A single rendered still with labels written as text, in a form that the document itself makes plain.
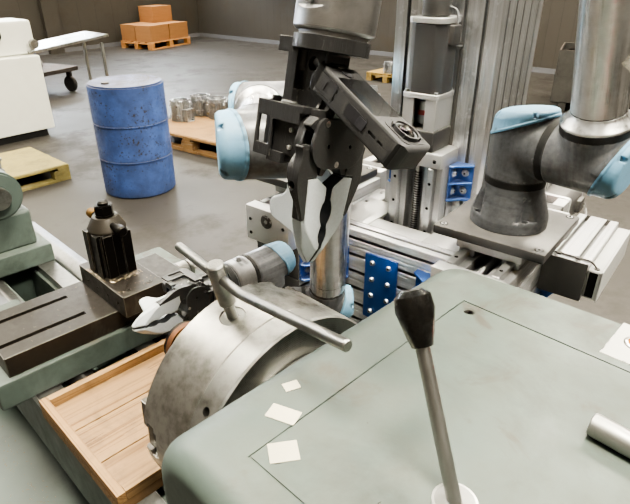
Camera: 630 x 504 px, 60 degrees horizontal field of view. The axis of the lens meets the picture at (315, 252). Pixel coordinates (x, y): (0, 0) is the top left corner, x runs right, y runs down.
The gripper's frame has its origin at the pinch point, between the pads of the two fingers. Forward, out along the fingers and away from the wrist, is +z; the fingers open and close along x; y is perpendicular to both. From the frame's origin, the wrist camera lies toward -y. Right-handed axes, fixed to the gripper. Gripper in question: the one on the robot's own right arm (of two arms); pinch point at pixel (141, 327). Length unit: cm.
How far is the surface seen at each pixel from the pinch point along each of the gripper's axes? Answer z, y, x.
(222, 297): 2.2, -28.0, 18.9
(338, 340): 6, -50, 25
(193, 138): -251, 369, -86
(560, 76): -666, 197, -59
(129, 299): -7.5, 20.0, -6.5
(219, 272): 2.6, -28.5, 22.7
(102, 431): 9.2, 3.1, -19.5
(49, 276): -8, 70, -21
